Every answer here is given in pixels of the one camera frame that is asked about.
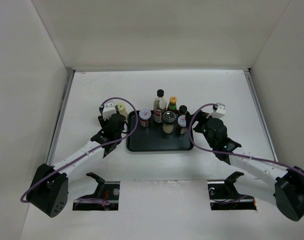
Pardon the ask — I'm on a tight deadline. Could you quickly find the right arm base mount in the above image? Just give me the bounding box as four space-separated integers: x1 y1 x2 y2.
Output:
207 171 257 211

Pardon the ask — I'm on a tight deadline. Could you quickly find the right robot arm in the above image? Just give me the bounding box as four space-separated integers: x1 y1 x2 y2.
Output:
187 109 304 222

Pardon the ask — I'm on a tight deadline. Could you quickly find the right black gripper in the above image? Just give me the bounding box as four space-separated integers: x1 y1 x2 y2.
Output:
185 109 216 149

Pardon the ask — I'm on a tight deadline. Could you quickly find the black plastic tray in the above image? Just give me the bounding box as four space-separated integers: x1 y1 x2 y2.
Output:
126 120 194 152

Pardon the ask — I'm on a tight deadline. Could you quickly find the tall black-cap sauce bottle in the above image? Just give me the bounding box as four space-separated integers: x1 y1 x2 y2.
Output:
153 89 167 124

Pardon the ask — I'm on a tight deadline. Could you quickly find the silver-lid white powder jar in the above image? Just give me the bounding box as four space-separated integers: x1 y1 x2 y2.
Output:
162 111 177 134

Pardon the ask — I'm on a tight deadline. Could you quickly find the yellow-cap red sauce bottle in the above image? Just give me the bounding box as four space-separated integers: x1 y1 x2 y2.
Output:
167 96 177 114

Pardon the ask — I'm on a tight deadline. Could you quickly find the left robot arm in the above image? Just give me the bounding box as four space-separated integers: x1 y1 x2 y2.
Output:
22 113 126 218

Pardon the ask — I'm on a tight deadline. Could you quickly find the yellow-cap white powder jar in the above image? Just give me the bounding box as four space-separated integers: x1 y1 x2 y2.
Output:
116 103 128 121

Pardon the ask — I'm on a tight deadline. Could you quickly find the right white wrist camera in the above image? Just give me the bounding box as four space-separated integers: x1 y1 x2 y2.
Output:
207 103 226 119

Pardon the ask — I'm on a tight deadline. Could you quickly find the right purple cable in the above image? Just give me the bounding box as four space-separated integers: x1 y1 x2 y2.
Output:
188 102 304 204

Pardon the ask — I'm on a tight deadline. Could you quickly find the red-label lid spice jar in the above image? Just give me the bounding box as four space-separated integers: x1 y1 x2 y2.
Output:
177 115 188 135

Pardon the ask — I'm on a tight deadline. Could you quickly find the red-label lid brown jar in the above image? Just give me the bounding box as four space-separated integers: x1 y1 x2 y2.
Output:
139 108 152 128

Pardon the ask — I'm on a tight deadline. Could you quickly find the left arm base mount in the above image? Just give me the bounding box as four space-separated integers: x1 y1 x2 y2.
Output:
72 172 121 211

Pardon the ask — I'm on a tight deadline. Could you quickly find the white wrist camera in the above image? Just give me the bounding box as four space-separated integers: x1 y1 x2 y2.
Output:
207 103 226 119
98 100 117 120

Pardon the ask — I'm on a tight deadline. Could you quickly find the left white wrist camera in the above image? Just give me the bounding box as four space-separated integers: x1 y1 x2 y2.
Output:
98 100 117 120

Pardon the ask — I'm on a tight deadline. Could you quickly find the small black-cap spice bottle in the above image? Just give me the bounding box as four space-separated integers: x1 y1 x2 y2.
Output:
178 105 188 116

